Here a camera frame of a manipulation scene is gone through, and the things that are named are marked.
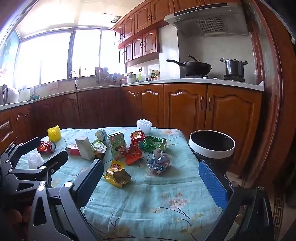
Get person's left hand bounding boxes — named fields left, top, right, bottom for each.
left=5, top=207, right=26, bottom=226

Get white rimmed black trash bin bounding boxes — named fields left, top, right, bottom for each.
left=189, top=130, right=236, bottom=177

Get red triangular wrapper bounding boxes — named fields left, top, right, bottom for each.
left=125, top=144, right=144, bottom=166

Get red cracker snack bag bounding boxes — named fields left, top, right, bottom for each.
left=130, top=130, right=147, bottom=145

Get white plastic wrapper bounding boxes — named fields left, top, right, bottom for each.
left=147, top=148, right=172, bottom=176

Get steel range hood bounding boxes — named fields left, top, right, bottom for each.
left=165, top=3, right=249, bottom=37

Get wooden cabinets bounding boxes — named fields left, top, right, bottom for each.
left=112, top=0, right=241, bottom=65
left=0, top=83, right=263, bottom=151

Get kitchen window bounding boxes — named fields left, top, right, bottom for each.
left=14, top=28, right=125, bottom=85

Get steel cooking pot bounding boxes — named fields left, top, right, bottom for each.
left=220, top=58, right=248, bottom=77

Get wooden lower cabinets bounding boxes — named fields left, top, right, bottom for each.
left=0, top=83, right=263, bottom=151

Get kitchen countertop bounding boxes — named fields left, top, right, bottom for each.
left=0, top=78, right=265, bottom=112

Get patterned rug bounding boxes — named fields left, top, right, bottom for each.
left=272, top=192, right=288, bottom=241

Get small red white carton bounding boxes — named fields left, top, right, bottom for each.
left=65, top=143, right=80, bottom=156

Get green milk carton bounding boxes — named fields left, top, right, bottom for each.
left=108, top=131, right=127, bottom=160

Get green snack wrapper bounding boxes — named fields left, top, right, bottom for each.
left=139, top=136, right=167, bottom=153

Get yellow snack packet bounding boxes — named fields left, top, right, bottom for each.
left=103, top=160, right=132, bottom=185

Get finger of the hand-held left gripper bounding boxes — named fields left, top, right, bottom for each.
left=0, top=137, right=41, bottom=164
left=8, top=150, right=69, bottom=189

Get light blue floral tablecloth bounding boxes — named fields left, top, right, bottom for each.
left=15, top=126, right=232, bottom=241

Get white plastic jug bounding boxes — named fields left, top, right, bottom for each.
left=7, top=88, right=19, bottom=103

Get blue white crumpled wrapper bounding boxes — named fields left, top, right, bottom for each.
left=95, top=128, right=109, bottom=145

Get gas stove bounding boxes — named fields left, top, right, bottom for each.
left=180, top=74, right=245, bottom=83

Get crushed red can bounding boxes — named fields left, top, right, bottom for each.
left=37, top=140, right=56, bottom=154

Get electric kettle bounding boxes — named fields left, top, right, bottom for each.
left=0, top=85, right=10, bottom=105

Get white paper carton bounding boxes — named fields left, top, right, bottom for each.
left=75, top=136, right=95, bottom=160

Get black wok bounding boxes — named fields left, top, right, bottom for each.
left=166, top=55, right=212, bottom=76

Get kitchen faucet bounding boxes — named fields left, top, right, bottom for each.
left=69, top=71, right=79, bottom=90

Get wall picture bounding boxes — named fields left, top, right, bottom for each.
left=0, top=30, right=21, bottom=78

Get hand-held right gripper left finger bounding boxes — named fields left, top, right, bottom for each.
left=28, top=159, right=105, bottom=241

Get yellow foam fruit net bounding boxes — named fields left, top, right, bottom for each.
left=47, top=126, right=62, bottom=142

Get wooden door frame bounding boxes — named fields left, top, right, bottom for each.
left=240, top=0, right=296, bottom=209

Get white rice cooker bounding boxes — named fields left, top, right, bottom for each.
left=127, top=72, right=139, bottom=84

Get wooden upper cabinets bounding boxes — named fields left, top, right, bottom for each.
left=112, top=0, right=241, bottom=65

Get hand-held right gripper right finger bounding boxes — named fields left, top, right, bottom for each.
left=198, top=160, right=275, bottom=241

